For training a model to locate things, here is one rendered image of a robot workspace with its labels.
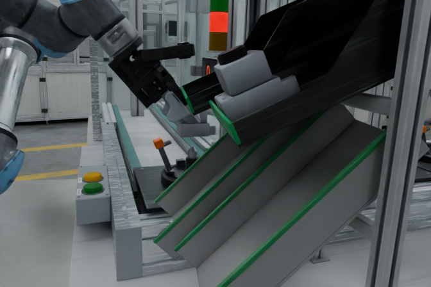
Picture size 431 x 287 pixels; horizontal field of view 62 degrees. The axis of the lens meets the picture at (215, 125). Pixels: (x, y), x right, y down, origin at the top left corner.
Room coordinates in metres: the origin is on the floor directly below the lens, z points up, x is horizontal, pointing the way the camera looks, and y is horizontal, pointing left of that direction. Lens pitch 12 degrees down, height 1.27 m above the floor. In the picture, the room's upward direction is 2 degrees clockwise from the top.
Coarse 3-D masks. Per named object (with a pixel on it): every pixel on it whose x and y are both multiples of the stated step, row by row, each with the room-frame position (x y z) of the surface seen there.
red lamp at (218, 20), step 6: (210, 12) 0.99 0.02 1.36; (216, 12) 0.97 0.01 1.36; (222, 12) 0.97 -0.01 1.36; (210, 18) 0.99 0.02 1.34; (216, 18) 0.97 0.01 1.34; (222, 18) 0.97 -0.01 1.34; (210, 24) 0.98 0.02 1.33; (216, 24) 0.97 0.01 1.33; (222, 24) 0.97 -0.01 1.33; (210, 30) 0.98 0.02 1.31; (216, 30) 0.97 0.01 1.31; (222, 30) 0.97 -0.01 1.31
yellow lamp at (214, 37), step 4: (212, 32) 0.98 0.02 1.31; (216, 32) 0.97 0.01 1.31; (220, 32) 0.97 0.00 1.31; (224, 32) 0.98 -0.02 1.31; (212, 36) 0.98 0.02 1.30; (216, 36) 0.97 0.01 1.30; (220, 36) 0.97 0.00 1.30; (224, 36) 0.98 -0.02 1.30; (212, 40) 0.98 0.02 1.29; (216, 40) 0.97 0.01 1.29; (220, 40) 0.97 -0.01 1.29; (224, 40) 0.98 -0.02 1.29; (212, 44) 0.98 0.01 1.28; (216, 44) 0.97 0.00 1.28; (220, 44) 0.97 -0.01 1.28; (224, 44) 0.98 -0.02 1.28; (212, 48) 0.98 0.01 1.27; (216, 48) 0.97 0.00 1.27; (220, 48) 0.97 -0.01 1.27; (224, 48) 0.98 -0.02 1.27
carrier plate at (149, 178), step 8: (136, 168) 0.84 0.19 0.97; (144, 168) 0.85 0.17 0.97; (152, 168) 0.85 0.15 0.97; (160, 168) 0.85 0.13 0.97; (136, 176) 0.79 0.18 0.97; (144, 176) 0.79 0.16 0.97; (152, 176) 0.79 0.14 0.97; (160, 176) 0.80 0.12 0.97; (144, 184) 0.74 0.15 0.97; (152, 184) 0.74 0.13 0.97; (160, 184) 0.74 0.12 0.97; (144, 192) 0.70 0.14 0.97; (152, 192) 0.70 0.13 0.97; (144, 200) 0.66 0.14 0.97; (152, 200) 0.66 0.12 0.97; (144, 208) 0.65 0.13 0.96; (152, 208) 0.63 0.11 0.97; (160, 208) 0.64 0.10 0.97
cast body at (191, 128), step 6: (204, 114) 0.76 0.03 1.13; (180, 120) 0.78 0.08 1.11; (186, 120) 0.76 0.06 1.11; (192, 120) 0.75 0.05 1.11; (204, 120) 0.76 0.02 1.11; (180, 126) 0.75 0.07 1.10; (186, 126) 0.75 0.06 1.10; (192, 126) 0.75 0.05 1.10; (198, 126) 0.76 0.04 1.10; (204, 126) 0.76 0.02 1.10; (210, 126) 0.79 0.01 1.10; (180, 132) 0.75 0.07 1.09; (186, 132) 0.75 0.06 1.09; (192, 132) 0.75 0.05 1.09; (198, 132) 0.76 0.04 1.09; (204, 132) 0.76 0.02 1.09; (210, 132) 0.79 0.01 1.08
